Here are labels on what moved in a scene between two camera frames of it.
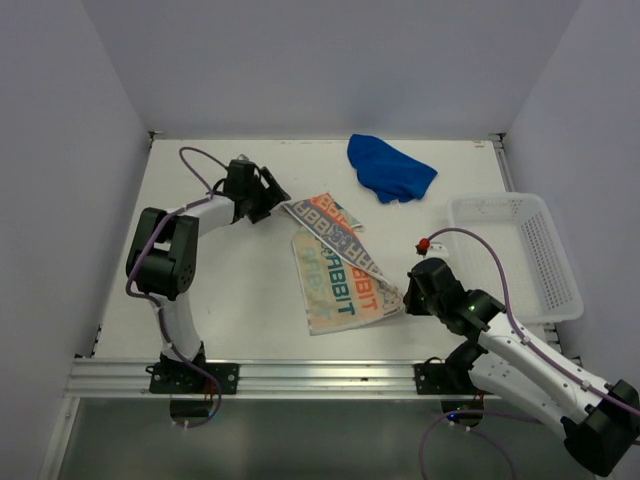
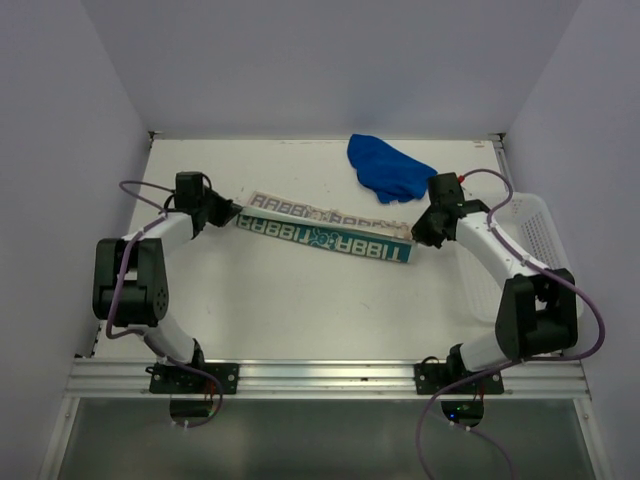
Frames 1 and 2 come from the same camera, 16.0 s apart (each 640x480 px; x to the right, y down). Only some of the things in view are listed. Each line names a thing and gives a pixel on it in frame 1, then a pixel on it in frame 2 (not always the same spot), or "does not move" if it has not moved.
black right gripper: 411,305 to 421,233
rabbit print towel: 340,285 to 371,236
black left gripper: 271,196 to 227,209
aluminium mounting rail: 108,378 does not move
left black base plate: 182,378 does not move
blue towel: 385,170 does not move
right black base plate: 443,379 does not move
